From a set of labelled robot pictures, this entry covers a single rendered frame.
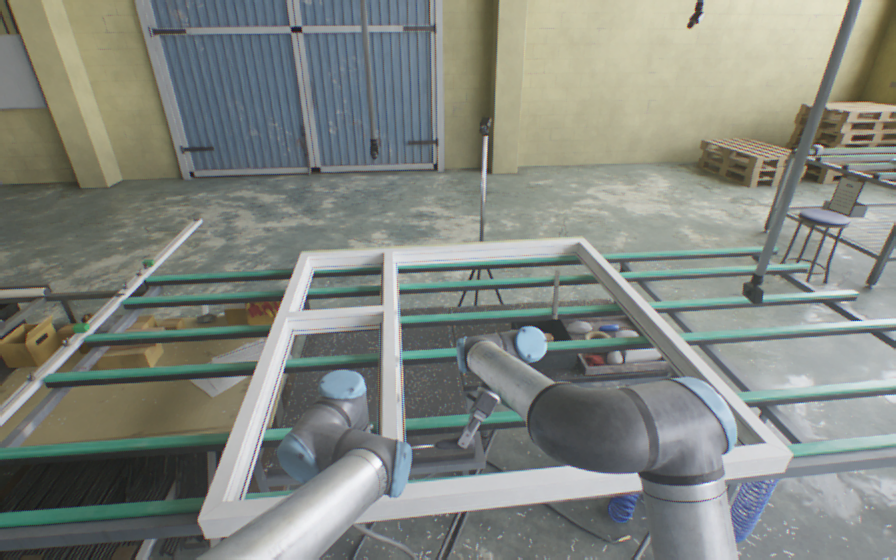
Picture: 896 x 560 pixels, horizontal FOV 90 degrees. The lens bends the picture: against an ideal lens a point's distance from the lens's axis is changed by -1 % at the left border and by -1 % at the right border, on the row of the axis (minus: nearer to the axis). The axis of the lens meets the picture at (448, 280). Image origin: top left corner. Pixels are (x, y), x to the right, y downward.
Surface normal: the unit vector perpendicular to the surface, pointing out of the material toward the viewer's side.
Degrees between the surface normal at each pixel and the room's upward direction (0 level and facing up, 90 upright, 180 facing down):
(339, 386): 5
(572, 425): 51
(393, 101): 90
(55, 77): 90
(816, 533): 0
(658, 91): 90
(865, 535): 0
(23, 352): 90
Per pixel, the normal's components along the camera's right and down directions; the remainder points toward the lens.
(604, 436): -0.34, -0.16
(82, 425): 0.00, -0.88
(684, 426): 0.17, -0.22
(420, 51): 0.10, 0.47
